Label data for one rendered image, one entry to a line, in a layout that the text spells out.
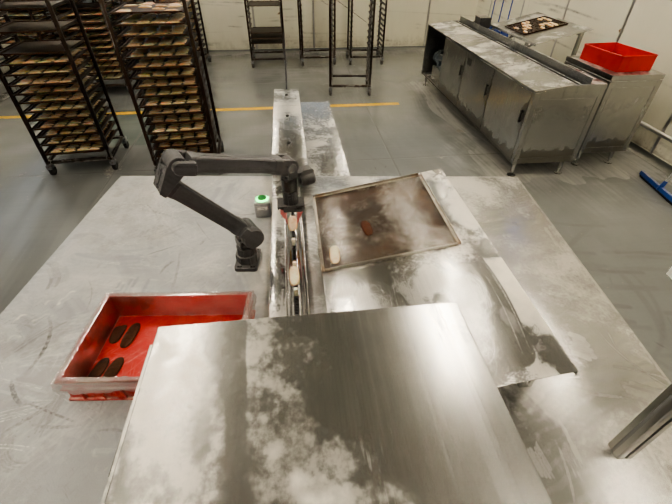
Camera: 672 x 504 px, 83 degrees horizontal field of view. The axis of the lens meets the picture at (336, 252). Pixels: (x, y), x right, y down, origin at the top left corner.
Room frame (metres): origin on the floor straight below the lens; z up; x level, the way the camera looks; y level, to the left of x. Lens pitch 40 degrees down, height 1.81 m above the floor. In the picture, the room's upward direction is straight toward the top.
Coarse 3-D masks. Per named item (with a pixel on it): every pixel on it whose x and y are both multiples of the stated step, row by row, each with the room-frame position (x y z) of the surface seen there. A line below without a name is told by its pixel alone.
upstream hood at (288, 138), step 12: (276, 96) 2.75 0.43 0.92; (288, 96) 2.75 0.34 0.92; (276, 108) 2.51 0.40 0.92; (288, 108) 2.52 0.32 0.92; (300, 108) 2.52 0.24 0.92; (276, 120) 2.31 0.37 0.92; (288, 120) 2.31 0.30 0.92; (300, 120) 2.31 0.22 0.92; (276, 132) 2.13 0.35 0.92; (288, 132) 2.13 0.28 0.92; (300, 132) 2.13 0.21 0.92; (276, 144) 1.97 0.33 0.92; (288, 144) 1.96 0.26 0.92; (300, 144) 1.97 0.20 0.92; (300, 156) 1.82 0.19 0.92; (276, 180) 1.67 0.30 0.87
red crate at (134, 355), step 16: (128, 320) 0.81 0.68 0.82; (144, 320) 0.81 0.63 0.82; (160, 320) 0.81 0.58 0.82; (176, 320) 0.82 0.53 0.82; (192, 320) 0.82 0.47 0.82; (208, 320) 0.82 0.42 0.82; (224, 320) 0.82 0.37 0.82; (144, 336) 0.75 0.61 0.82; (112, 352) 0.69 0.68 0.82; (128, 352) 0.69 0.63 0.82; (144, 352) 0.69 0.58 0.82; (128, 368) 0.63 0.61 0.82; (80, 400) 0.53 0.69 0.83; (96, 400) 0.53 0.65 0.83
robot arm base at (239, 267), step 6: (240, 252) 1.09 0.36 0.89; (246, 252) 1.09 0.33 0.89; (252, 252) 1.10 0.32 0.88; (258, 252) 1.13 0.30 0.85; (240, 258) 1.08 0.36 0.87; (246, 258) 1.08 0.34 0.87; (252, 258) 1.09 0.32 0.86; (258, 258) 1.12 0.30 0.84; (240, 264) 1.08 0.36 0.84; (246, 264) 1.08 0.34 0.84; (252, 264) 1.08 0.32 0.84; (258, 264) 1.09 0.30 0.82; (240, 270) 1.06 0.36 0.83; (246, 270) 1.06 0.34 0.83; (252, 270) 1.06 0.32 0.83
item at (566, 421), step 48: (480, 192) 1.64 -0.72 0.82; (528, 192) 1.65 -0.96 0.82; (528, 240) 1.26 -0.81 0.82; (528, 288) 0.98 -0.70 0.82; (576, 288) 0.98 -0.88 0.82; (576, 336) 0.76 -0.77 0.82; (624, 336) 0.76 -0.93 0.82; (576, 384) 0.59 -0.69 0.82; (624, 384) 0.59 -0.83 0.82; (528, 432) 0.46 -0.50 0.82; (576, 432) 0.46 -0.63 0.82; (576, 480) 0.34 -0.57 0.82; (624, 480) 0.34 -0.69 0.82
